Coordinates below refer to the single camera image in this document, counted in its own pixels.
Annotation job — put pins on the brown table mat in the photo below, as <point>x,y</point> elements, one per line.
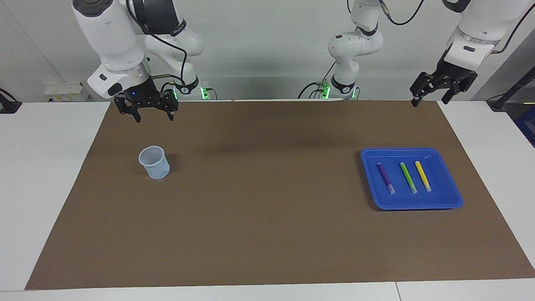
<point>267,209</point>

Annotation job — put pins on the white power strip box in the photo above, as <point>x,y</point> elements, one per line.
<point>64,91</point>

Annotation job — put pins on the black stand base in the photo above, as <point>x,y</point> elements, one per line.
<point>8,105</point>

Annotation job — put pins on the green marker pen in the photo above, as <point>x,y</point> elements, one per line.
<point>407,176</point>

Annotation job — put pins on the blue box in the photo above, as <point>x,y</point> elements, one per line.
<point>527,125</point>

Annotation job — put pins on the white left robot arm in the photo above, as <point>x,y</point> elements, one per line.
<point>359,42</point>

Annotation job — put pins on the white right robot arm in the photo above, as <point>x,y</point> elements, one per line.
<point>113,37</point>

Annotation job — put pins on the translucent plastic pen cup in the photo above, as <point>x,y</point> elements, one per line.
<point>155,167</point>

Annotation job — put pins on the yellow marker pen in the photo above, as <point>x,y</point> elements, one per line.
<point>423,175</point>

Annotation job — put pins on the purple marker pen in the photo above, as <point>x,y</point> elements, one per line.
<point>385,177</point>

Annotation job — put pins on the black pole stand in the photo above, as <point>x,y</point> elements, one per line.
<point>512,90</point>

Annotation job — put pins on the blue plastic tray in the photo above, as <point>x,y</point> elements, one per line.
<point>443,196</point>

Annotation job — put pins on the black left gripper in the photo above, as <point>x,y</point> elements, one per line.
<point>453,71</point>

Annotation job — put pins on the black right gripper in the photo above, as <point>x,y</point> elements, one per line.
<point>144,96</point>

